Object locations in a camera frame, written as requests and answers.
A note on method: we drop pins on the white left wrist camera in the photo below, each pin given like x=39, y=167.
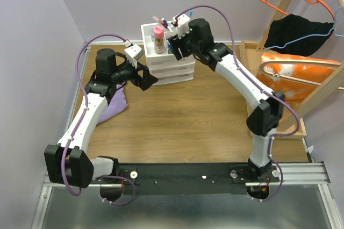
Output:
x=133, y=53

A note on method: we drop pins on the purple cloth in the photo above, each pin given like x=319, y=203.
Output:
x=117, y=105

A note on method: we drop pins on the orange white tie-dye garment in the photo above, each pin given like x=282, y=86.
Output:
x=296, y=76

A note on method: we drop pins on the aluminium frame rail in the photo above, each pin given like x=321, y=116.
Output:
x=195, y=195

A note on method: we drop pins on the wooden clothes rack frame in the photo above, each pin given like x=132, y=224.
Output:
x=296, y=35

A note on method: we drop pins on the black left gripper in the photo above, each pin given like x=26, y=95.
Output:
x=147, y=79

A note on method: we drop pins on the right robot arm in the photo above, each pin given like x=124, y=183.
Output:
x=266, y=104

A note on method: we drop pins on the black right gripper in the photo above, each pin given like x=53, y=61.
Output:
x=175, y=42

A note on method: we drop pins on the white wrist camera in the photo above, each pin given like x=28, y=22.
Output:
x=182, y=24
x=133, y=53

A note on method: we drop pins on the orange red pen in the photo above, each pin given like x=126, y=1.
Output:
x=157, y=20

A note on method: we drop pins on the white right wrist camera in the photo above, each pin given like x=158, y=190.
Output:
x=182, y=24

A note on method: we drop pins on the black garment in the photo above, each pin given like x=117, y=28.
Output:
x=298, y=32

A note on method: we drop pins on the blue cap white marker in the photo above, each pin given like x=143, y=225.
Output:
x=166, y=25

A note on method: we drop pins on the pink cap pencil tube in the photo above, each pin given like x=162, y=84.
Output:
x=158, y=32

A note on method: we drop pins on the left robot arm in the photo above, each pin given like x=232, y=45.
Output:
x=66, y=161

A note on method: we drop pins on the white plastic drawer organizer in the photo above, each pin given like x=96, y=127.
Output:
x=164, y=66

